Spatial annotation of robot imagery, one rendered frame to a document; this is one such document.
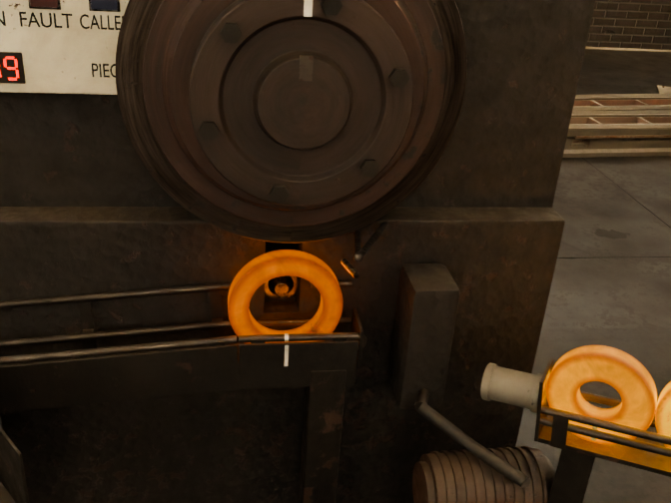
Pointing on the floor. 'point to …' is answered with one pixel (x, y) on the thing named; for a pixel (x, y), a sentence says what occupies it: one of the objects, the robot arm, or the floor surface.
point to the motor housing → (481, 477)
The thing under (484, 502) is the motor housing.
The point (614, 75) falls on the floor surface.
